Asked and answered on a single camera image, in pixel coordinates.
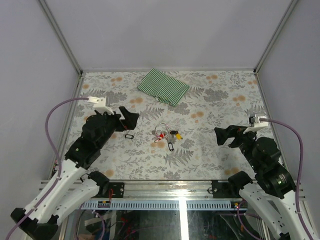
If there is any yellow key tag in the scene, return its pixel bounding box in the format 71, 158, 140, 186
175, 133, 183, 140

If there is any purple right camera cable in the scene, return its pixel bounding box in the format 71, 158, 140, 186
259, 119, 315, 240

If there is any floral patterned table mat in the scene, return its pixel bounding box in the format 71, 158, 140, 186
79, 70, 265, 180

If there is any black tag on keyring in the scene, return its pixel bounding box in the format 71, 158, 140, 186
167, 142, 174, 152

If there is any green white striped cloth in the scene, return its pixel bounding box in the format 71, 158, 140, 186
137, 68, 190, 107

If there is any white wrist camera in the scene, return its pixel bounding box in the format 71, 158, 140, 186
87, 96, 115, 115
243, 113, 269, 134

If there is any white slotted cable duct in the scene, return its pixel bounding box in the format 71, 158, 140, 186
81, 199, 236, 211

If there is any black tag with white label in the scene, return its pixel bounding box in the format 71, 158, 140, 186
124, 134, 134, 140

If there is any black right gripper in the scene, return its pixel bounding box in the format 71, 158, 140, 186
213, 123, 261, 170

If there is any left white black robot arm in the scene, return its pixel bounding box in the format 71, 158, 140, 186
10, 106, 140, 240

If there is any large silver keyring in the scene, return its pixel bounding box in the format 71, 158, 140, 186
153, 122, 173, 143

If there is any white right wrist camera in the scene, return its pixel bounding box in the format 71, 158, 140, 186
243, 113, 269, 134

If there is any aluminium mounting rail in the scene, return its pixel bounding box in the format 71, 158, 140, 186
38, 178, 308, 201

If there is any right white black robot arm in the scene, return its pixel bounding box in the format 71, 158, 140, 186
214, 119, 318, 240

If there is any glossy black key tag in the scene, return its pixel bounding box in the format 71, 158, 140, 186
170, 130, 179, 135

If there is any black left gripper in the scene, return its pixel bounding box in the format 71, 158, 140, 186
97, 107, 140, 150

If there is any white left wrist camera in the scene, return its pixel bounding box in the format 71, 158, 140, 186
87, 96, 115, 115

